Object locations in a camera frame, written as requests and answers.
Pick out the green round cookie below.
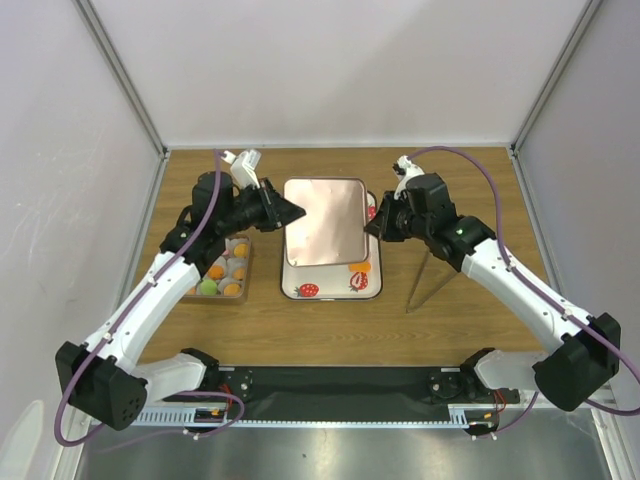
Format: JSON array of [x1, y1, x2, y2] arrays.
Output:
[[199, 279, 218, 296]]

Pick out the orange biscuit under green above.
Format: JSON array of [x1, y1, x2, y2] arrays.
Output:
[[223, 283, 242, 297]]

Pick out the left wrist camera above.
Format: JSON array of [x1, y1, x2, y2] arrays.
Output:
[[222, 149, 261, 189]]

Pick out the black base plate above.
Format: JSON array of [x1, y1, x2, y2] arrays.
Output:
[[162, 364, 506, 424]]

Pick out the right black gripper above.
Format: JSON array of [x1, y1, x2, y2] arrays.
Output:
[[363, 191, 431, 243]]

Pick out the left aluminium frame post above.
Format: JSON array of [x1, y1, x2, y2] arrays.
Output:
[[71, 0, 168, 160]]

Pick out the aluminium frame post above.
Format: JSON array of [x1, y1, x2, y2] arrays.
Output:
[[509, 0, 605, 155], [71, 0, 168, 160]]

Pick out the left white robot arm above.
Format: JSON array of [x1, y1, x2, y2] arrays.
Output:
[[54, 170, 305, 434]]

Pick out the brown tin lid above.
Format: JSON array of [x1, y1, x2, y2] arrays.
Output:
[[284, 177, 369, 267]]

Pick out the white strawberry tray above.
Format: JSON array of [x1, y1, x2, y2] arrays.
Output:
[[279, 189, 385, 302]]

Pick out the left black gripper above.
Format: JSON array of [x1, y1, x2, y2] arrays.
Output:
[[217, 178, 305, 238]]

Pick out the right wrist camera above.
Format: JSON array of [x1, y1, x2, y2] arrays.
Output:
[[392, 155, 424, 200]]

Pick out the orange round biscuit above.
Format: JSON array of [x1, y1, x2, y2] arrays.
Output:
[[233, 243, 249, 258]]

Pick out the right aluminium frame post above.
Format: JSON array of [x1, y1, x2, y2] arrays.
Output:
[[509, 0, 605, 155]]

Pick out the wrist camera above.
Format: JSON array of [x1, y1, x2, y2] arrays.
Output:
[[392, 155, 424, 200], [222, 149, 261, 189]]

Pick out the orange fish cookie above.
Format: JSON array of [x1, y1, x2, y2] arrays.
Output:
[[348, 261, 372, 273]]

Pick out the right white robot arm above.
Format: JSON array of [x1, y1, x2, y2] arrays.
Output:
[[365, 168, 621, 411]]

